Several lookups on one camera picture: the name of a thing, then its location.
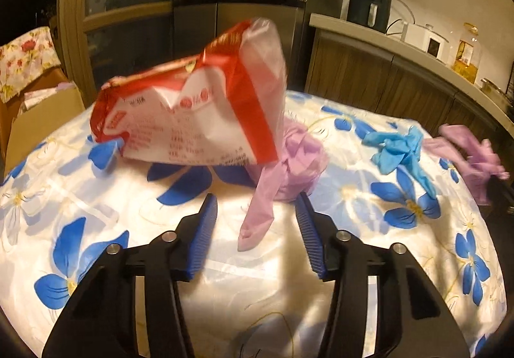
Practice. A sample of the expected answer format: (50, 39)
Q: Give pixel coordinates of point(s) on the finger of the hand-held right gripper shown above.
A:
(504, 191)

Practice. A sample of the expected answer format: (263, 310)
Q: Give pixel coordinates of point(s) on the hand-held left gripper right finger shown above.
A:
(311, 237)

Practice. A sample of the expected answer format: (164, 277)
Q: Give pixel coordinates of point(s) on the blue rubber glove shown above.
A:
(393, 149)

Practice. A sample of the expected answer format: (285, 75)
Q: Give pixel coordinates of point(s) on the wooden kitchen counter cabinet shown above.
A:
(361, 64)

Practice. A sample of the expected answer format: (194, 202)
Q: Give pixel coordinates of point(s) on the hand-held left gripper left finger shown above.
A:
(202, 237)

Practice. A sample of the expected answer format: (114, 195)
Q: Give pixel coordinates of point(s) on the red floral cloth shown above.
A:
(24, 56)

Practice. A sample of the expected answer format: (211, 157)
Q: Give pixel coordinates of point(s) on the blue floral tablecloth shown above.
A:
(249, 301)

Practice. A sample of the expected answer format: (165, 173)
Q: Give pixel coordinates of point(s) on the white rice cooker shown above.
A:
(421, 40)

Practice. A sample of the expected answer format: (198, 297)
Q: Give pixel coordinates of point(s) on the black air fryer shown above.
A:
(367, 0)

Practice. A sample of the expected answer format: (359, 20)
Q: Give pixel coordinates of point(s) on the purple rubber glove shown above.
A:
(297, 157)
(474, 153)

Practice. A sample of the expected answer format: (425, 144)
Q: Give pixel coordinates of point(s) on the cardboard box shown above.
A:
(40, 125)

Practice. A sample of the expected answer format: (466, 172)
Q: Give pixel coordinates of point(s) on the wooden glass door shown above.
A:
(72, 20)

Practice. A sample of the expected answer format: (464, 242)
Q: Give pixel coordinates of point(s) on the red and white plastic wrapper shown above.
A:
(180, 121)

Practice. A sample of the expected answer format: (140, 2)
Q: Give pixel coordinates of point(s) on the cooking oil bottle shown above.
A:
(468, 56)

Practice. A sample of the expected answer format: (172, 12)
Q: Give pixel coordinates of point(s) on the steel bowl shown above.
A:
(493, 89)

